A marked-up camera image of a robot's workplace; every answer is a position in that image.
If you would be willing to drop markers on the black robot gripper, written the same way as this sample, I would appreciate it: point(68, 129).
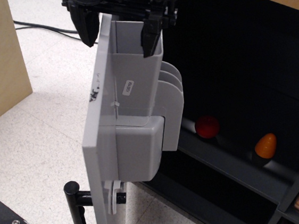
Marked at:
point(87, 22)

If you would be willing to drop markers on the grey toy fridge door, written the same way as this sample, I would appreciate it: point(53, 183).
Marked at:
point(134, 114)

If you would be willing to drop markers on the dark grey fridge cabinet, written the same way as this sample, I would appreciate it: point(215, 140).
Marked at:
point(239, 61)

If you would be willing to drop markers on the red toy apple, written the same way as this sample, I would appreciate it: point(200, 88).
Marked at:
point(207, 126)

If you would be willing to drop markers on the orange toy egg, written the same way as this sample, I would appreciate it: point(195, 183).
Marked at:
point(266, 146)

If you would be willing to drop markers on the black fridge door handle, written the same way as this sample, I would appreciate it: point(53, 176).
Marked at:
point(77, 201)

